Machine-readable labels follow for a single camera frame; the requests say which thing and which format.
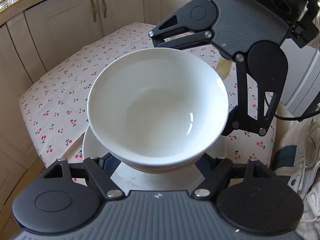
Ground small white deep plate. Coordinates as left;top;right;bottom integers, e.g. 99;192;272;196
81;126;228;192

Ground white bowl pink flowers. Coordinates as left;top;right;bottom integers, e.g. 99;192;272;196
127;162;195;174

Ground white sleeve forearm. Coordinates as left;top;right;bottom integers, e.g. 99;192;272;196
271;115;319;239

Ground right gloved hand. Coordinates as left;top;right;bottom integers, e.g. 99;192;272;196
215;57;233;80

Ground white cabinet row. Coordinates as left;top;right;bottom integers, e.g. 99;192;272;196
1;0;191;239

